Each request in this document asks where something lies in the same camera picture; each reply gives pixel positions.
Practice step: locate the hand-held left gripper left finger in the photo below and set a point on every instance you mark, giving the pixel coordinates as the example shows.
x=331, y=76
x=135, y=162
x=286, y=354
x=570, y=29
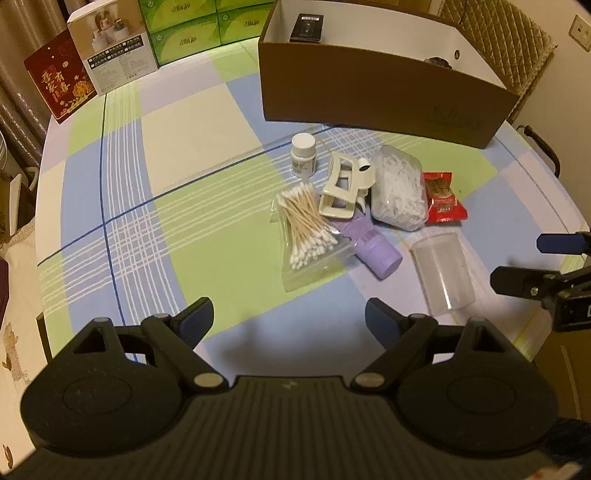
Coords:
x=196, y=319

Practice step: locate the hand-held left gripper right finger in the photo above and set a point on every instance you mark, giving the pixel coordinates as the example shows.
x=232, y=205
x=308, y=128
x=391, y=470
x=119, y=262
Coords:
x=383, y=323

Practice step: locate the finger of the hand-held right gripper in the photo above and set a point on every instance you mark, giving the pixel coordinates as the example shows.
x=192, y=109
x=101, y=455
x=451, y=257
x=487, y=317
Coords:
x=512, y=280
x=554, y=243

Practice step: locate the clear plastic cup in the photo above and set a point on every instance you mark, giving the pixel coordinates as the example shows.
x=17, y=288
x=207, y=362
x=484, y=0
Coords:
x=443, y=272

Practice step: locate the purple cream tube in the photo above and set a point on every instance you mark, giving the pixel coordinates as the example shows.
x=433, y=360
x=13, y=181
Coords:
x=374, y=254

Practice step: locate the red snack packet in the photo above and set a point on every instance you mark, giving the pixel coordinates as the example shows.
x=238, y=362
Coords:
x=443, y=198

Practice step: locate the bag of cotton swabs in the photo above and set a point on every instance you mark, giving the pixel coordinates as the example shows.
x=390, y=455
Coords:
x=304, y=221

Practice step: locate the clear box of floss picks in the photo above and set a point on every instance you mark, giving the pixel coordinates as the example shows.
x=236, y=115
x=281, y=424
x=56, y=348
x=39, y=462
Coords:
x=399, y=189

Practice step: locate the cream hair claw clip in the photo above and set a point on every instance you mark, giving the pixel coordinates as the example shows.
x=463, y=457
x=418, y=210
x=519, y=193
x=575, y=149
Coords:
x=341, y=184

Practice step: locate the white pill bottle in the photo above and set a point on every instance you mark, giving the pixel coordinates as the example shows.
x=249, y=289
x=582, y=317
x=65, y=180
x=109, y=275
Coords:
x=304, y=154

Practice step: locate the brown cardboard box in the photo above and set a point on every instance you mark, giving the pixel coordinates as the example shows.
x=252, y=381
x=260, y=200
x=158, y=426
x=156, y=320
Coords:
x=369, y=92

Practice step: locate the plaid cloth covered desktop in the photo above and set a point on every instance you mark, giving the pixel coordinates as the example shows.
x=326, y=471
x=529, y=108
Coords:
x=184, y=138

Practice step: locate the dark cloth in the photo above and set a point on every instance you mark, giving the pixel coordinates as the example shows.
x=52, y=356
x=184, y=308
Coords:
x=570, y=447

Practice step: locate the beige printed cloth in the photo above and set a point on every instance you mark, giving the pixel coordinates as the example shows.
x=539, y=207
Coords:
x=18, y=346

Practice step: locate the quilted tan chair cover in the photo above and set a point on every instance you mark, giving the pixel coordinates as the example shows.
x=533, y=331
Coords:
x=508, y=41

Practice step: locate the dark hair scrunchie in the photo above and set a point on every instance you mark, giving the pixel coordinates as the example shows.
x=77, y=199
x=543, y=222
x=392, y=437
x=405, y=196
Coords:
x=438, y=61

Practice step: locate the cardboard carton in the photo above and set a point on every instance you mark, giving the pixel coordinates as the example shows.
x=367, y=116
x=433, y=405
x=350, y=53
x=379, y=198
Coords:
x=11, y=207

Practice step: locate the brown curtain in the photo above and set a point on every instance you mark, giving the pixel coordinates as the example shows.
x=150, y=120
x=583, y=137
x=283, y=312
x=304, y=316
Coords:
x=18, y=115

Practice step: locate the red gift box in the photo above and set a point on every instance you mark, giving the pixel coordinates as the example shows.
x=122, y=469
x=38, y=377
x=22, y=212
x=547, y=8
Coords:
x=60, y=78

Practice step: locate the white product box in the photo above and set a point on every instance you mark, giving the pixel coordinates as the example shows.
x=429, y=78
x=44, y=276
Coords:
x=115, y=50

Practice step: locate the small black box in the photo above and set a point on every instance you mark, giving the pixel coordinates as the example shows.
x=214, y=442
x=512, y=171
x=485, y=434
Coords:
x=307, y=27

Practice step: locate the wall socket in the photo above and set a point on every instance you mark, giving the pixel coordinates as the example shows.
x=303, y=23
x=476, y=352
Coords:
x=581, y=30

